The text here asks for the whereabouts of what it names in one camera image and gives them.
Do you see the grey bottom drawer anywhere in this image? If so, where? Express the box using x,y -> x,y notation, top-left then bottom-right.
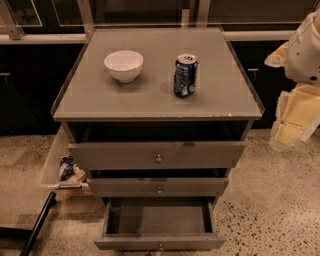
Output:
95,197 -> 225,250

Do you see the black pole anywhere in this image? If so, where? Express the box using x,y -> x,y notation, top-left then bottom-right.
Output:
19,192 -> 56,256

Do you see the grey middle drawer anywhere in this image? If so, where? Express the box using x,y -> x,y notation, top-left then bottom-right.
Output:
88,169 -> 228,197

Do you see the blue white snack bag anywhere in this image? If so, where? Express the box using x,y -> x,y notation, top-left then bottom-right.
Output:
59,156 -> 74,181

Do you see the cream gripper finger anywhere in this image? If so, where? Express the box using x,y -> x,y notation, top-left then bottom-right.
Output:
264,42 -> 288,68

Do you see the white ceramic bowl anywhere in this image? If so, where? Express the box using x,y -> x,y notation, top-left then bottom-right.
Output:
104,50 -> 144,83

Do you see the blue soda can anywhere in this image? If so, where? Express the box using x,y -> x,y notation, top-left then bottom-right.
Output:
174,53 -> 198,97

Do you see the grey drawer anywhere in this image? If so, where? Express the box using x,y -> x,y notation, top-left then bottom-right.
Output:
88,169 -> 228,197
95,197 -> 225,250
68,141 -> 245,170

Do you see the grey top drawer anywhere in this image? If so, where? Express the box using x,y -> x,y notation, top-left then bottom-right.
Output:
68,141 -> 245,170

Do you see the clear plastic bin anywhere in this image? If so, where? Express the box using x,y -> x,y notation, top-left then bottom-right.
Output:
40,127 -> 90,197

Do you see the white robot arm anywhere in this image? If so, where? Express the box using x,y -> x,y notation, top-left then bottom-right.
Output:
264,9 -> 320,151

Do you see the grey drawer cabinet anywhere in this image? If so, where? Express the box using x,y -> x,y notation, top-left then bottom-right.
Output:
50,27 -> 266,208

